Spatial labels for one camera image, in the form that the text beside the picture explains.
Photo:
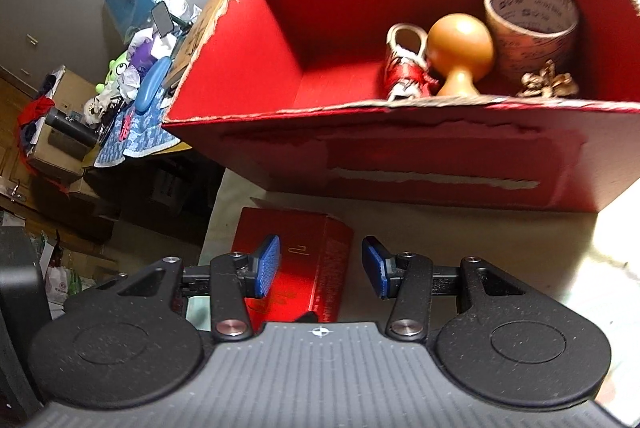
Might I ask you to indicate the red cardboard box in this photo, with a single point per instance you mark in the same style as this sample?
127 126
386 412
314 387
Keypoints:
350 8

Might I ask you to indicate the black cylinder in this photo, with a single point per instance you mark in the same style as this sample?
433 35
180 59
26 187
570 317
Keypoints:
70 126

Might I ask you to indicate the brown pine cone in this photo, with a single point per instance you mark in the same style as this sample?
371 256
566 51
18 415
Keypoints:
547 81

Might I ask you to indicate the round wooden knob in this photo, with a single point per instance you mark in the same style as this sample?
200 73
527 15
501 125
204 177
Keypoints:
462 41

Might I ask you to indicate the brown cardboard box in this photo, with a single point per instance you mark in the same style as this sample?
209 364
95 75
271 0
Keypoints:
55 158

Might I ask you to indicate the red cloth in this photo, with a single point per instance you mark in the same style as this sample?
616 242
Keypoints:
35 111

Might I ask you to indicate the printed tape roll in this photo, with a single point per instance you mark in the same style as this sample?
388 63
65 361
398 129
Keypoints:
532 33

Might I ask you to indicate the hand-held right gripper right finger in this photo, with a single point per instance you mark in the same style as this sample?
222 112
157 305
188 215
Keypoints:
375 270

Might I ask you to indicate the small red packaging box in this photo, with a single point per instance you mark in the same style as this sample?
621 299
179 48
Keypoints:
305 258

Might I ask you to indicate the blue curved pad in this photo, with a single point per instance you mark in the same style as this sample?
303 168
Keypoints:
151 83

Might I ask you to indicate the black phone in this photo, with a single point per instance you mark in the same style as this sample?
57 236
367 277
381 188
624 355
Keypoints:
161 17

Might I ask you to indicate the pale green tablecloth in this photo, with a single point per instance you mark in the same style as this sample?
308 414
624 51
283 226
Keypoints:
450 235

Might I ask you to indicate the white plastic bag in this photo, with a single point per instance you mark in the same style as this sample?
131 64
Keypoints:
61 285

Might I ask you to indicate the green plush toy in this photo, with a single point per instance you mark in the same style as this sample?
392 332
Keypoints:
116 68

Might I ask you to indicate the blue patterned cloth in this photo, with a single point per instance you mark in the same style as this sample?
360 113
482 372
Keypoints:
135 136

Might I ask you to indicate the miniature red sneaker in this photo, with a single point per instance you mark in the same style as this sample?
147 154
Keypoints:
407 73

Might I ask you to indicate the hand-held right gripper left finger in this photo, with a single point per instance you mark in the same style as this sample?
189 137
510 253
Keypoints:
265 269

